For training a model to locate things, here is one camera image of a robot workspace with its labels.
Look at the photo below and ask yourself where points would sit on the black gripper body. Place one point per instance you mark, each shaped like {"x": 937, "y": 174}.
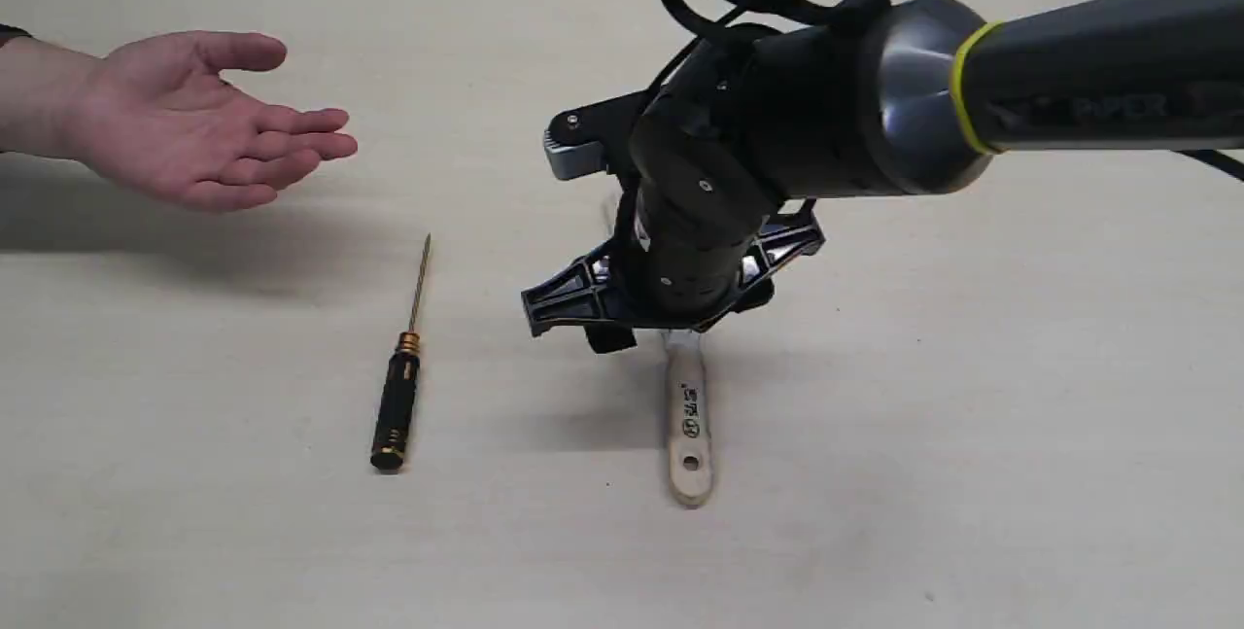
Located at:
{"x": 650, "y": 275}

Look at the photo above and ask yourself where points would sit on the wide wooden paint brush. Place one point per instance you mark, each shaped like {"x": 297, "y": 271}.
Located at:
{"x": 690, "y": 472}

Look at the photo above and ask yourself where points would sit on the black gold screwdriver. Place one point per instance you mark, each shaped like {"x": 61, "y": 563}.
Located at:
{"x": 397, "y": 405}

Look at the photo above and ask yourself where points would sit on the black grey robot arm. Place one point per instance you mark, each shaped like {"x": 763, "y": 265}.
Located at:
{"x": 775, "y": 104}

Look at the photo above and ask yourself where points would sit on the person's forearm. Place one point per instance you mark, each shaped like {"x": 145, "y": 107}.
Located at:
{"x": 40, "y": 89}

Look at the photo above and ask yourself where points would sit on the person's bare hand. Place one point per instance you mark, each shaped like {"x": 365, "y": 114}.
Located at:
{"x": 159, "y": 117}

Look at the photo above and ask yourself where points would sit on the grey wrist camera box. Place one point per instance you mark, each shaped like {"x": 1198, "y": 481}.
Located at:
{"x": 594, "y": 138}

